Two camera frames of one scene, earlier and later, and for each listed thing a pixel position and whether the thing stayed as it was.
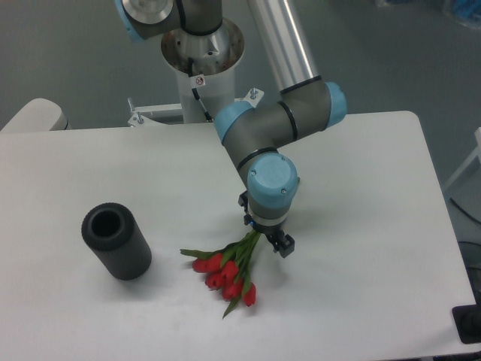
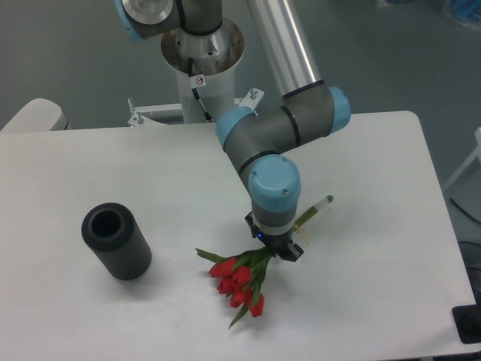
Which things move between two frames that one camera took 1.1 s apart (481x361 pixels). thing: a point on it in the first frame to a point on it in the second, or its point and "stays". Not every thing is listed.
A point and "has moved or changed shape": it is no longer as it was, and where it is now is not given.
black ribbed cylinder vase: (111, 231) stays
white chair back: (37, 115) stays
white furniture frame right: (473, 156) stays
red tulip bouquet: (226, 271) has moved or changed shape
